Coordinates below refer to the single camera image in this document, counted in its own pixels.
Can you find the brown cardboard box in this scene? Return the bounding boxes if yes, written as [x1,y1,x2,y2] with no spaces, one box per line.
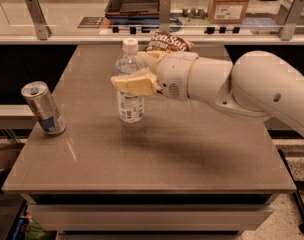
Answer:
[207,0,250,24]

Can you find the sea salt chips bag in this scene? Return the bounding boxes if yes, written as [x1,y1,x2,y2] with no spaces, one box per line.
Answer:
[144,32,193,53]

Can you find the metal glass bracket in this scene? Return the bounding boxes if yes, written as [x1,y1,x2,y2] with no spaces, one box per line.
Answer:
[24,0,52,40]
[159,0,171,33]
[278,0,304,41]

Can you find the middle metal glass bracket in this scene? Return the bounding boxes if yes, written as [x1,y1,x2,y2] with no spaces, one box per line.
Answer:
[159,0,171,33]

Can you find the right metal glass bracket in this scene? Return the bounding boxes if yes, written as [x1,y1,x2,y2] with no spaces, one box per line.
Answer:
[278,0,304,41]

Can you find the dark open tray box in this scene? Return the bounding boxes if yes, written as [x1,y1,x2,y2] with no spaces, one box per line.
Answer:
[105,0,160,16]

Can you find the blue green items below table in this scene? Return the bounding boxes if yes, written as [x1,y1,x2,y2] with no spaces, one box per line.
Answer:
[6,216,52,240]

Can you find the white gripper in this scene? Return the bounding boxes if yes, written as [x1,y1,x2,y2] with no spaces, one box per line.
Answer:
[111,51,199,101]

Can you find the silver blue redbull can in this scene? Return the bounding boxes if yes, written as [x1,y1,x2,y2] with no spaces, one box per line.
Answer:
[21,81,66,136]

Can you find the left metal glass bracket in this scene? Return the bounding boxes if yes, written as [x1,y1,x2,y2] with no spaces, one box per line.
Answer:
[24,0,52,40]

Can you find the grey table drawer unit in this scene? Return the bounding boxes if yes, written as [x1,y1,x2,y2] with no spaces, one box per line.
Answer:
[28,204,273,234]

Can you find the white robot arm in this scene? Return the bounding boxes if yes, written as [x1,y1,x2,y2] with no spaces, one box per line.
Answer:
[111,51,304,137]

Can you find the clear plastic water bottle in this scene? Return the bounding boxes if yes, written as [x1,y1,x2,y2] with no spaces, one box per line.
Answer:
[115,38,144,123]

